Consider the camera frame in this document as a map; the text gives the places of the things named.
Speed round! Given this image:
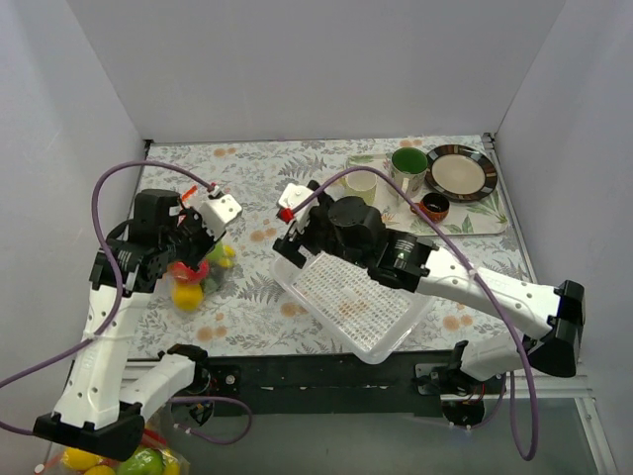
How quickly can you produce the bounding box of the zip bag of fake fruit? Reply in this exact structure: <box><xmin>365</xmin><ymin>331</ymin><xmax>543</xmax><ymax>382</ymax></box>
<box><xmin>165</xmin><ymin>185</ymin><xmax>237</xmax><ymax>313</ymax></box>

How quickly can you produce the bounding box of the white plastic basket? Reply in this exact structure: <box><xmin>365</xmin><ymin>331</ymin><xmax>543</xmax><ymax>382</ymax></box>
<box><xmin>270</xmin><ymin>253</ymin><xmax>434</xmax><ymax>365</ymax></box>

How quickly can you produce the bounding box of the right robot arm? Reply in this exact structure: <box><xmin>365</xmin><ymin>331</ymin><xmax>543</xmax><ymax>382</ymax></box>
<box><xmin>273</xmin><ymin>181</ymin><xmax>586</xmax><ymax>394</ymax></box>

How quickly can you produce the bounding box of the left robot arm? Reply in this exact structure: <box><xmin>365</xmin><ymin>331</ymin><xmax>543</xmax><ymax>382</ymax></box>
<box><xmin>33</xmin><ymin>189</ymin><xmax>240</xmax><ymax>461</ymax></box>

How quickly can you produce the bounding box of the cream mug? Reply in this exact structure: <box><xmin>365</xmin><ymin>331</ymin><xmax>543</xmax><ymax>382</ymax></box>
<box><xmin>342</xmin><ymin>170</ymin><xmax>377</xmax><ymax>206</ymax></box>

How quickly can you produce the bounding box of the small brown cup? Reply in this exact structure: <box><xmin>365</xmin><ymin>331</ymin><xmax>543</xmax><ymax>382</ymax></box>
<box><xmin>409</xmin><ymin>192</ymin><xmax>450</xmax><ymax>224</ymax></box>

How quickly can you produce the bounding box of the green inside floral mug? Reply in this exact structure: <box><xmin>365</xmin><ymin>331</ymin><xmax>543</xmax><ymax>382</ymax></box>
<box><xmin>389</xmin><ymin>147</ymin><xmax>428</xmax><ymax>199</ymax></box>

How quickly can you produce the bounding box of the floral table mat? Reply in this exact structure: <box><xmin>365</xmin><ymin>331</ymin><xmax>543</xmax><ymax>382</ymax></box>
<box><xmin>96</xmin><ymin>134</ymin><xmax>553</xmax><ymax>355</ymax></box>

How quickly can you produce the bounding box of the striped rim plate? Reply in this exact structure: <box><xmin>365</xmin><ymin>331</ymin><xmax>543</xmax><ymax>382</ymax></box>
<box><xmin>425</xmin><ymin>144</ymin><xmax>498</xmax><ymax>203</ymax></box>

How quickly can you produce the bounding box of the floral serving tray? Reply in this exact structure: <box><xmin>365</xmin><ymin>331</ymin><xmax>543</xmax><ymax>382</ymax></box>
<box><xmin>345</xmin><ymin>144</ymin><xmax>508</xmax><ymax>236</ymax></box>

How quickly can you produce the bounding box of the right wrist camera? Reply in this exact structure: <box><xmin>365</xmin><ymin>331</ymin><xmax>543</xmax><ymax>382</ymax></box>
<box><xmin>277</xmin><ymin>183</ymin><xmax>315</xmax><ymax>226</ymax></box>

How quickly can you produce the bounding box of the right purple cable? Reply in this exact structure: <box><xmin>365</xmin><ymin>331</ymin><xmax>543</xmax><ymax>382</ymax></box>
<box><xmin>279</xmin><ymin>165</ymin><xmax>540</xmax><ymax>462</ymax></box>

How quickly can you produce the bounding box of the purple cable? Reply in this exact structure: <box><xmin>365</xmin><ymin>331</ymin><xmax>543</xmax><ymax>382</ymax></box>
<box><xmin>279</xmin><ymin>165</ymin><xmax>540</xmax><ymax>462</ymax></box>
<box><xmin>0</xmin><ymin>160</ymin><xmax>253</xmax><ymax>444</ymax></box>

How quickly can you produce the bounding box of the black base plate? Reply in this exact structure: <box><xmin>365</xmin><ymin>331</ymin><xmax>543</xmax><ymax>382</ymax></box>
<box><xmin>88</xmin><ymin>340</ymin><xmax>565</xmax><ymax>420</ymax></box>

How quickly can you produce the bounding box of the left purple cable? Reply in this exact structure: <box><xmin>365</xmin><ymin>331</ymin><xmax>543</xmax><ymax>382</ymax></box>
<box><xmin>0</xmin><ymin>160</ymin><xmax>253</xmax><ymax>444</ymax></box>

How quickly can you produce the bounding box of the aluminium front rail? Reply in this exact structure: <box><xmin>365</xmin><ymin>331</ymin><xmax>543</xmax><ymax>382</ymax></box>
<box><xmin>60</xmin><ymin>357</ymin><xmax>594</xmax><ymax>403</ymax></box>

